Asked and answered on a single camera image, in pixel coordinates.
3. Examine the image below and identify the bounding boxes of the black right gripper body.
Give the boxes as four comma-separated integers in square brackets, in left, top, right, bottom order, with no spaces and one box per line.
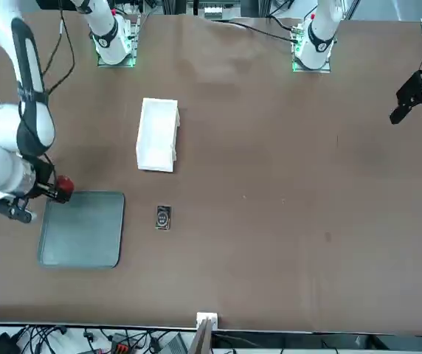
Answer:
[32,156,56,202]

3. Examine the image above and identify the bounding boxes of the red apple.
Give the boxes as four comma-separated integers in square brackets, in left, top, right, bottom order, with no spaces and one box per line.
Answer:
[55,175,76,197]

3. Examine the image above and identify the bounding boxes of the gray tray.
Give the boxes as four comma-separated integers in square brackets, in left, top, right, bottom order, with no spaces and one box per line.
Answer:
[36,190,126,270]

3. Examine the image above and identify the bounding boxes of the white plastic box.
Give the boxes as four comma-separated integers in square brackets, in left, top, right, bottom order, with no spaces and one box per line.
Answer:
[135,97,181,173]

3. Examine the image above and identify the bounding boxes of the black box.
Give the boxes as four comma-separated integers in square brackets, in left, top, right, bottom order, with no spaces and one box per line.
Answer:
[0,331,22,354]

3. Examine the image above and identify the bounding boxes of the small black card pack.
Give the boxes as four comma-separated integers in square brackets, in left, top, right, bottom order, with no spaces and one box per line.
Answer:
[155,204,173,231]

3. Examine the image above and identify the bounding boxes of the grey power adapter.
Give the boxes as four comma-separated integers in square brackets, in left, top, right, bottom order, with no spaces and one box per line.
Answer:
[159,333,187,354]

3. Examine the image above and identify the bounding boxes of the white power strip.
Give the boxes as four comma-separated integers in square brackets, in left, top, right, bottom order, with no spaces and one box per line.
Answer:
[203,6,230,19]

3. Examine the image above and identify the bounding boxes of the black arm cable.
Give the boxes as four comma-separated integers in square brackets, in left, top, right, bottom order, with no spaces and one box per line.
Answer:
[44,0,76,95]

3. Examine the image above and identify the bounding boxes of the black base cable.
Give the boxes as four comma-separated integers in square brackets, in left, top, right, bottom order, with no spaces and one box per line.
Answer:
[210,18,297,42]

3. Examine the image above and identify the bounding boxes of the aluminium camera post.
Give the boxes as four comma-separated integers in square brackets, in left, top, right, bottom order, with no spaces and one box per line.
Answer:
[190,311,219,354]

